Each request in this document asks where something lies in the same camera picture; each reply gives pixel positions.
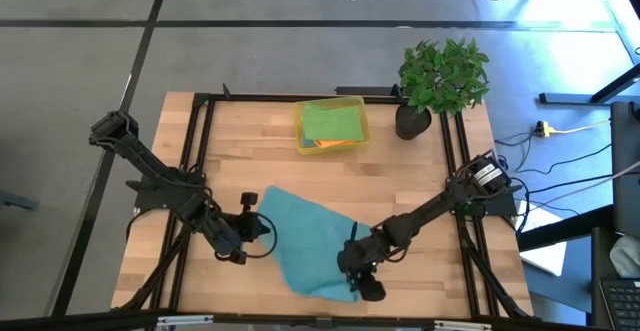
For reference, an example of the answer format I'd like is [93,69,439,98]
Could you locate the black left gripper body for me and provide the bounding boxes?
[222,191,274,252]

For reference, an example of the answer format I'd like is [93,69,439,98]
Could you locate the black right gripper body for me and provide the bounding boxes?
[337,220,387,278]

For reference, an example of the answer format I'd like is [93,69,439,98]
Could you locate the yellow translucent plastic bin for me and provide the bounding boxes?
[292,95,373,157]

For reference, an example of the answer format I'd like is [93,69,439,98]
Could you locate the orange microfiber towel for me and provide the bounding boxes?
[313,138,358,149]

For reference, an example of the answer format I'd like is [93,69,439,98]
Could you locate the green microfiber towel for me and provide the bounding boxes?
[301,101,366,143]

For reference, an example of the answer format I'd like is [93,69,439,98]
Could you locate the white box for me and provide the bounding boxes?
[517,204,569,278]

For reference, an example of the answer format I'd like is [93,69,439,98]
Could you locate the green plant in black pot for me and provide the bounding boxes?
[394,38,492,142]

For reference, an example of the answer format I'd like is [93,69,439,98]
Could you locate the dark grey floor object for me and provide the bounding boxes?
[0,188,40,212]

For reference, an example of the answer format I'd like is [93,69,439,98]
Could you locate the black side desk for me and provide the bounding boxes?
[517,203,640,331]

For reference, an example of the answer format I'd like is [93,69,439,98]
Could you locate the black desk leg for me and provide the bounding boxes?
[538,63,640,106]

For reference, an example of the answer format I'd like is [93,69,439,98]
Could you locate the black keyboard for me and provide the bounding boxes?
[598,278,640,330]

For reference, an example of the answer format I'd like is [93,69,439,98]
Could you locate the pale grey cloth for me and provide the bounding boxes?
[609,234,640,279]

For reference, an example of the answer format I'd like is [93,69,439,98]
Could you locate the dark grey monitor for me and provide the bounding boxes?
[609,100,640,238]

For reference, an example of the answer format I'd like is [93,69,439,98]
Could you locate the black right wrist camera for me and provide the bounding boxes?
[357,272,388,303]

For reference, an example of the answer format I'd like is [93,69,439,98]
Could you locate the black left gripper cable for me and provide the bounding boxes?
[246,212,279,260]

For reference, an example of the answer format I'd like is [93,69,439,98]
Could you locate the black rail with silver brackets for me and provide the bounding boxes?
[0,309,640,331]

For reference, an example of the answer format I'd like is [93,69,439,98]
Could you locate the black aluminium table frame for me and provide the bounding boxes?
[112,83,539,322]

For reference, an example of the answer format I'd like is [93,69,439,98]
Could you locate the yellow power plug with cable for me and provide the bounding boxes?
[533,118,612,140]

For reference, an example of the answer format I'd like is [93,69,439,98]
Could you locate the thin black cable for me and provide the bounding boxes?
[514,143,614,177]

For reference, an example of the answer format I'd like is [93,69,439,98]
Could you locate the white cable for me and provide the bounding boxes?
[544,159,640,207]

